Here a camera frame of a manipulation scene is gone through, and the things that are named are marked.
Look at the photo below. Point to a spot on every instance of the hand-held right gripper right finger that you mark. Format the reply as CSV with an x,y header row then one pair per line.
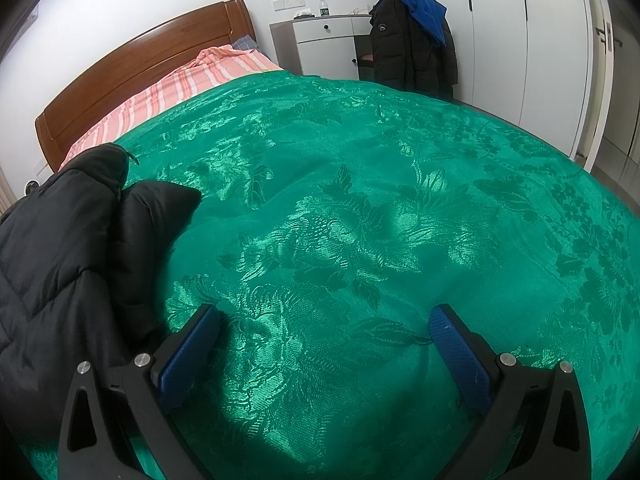
x,y
460,355

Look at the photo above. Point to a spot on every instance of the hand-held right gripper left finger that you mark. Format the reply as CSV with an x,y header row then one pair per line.
x,y
191,350

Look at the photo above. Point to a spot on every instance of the black puffer jacket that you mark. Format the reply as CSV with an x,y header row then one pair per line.
x,y
60,250

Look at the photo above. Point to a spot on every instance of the green floral bedspread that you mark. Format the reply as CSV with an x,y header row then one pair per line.
x,y
350,210

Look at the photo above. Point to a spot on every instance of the pink striped bed sheet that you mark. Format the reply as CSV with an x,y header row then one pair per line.
x,y
200,80

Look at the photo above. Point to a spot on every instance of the wooden headboard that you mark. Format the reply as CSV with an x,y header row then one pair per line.
x,y
135,60

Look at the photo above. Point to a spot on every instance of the black coat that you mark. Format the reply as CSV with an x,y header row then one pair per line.
x,y
405,60

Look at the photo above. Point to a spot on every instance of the white wardrobe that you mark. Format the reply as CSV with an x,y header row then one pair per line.
x,y
515,50

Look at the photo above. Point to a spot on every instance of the wooden chair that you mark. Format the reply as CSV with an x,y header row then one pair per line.
x,y
366,59

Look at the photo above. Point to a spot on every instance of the grey pillow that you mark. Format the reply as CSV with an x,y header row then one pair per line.
x,y
245,44

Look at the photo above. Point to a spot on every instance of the white door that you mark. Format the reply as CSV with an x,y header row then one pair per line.
x,y
617,75

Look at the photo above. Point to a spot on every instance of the white desk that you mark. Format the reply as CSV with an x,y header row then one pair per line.
x,y
325,45

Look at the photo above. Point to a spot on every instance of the blue garment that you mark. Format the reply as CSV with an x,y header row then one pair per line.
x,y
425,12

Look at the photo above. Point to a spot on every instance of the plastic bottle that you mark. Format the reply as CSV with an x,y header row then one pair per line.
x,y
323,7

